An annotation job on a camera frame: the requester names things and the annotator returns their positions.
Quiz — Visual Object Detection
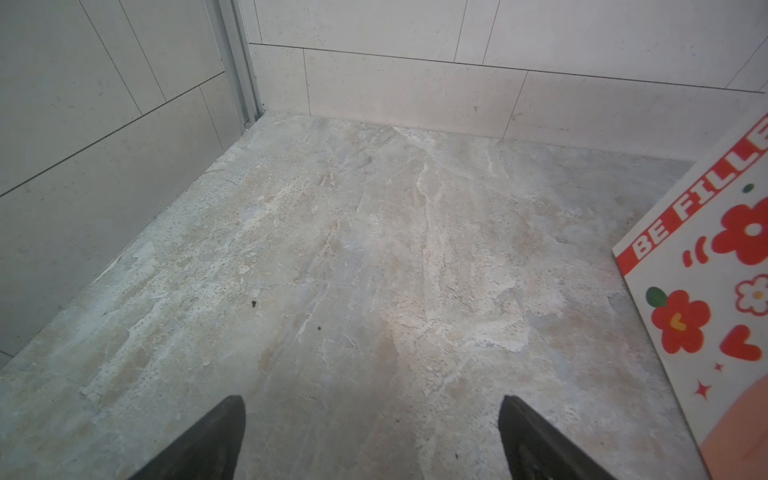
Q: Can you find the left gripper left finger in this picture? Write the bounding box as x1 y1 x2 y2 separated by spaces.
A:
130 395 246 480

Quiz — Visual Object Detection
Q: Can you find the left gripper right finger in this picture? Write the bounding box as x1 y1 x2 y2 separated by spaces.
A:
497 396 615 480

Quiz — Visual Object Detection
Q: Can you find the white floral paper bag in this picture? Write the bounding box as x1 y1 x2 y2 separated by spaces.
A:
613 107 767 479

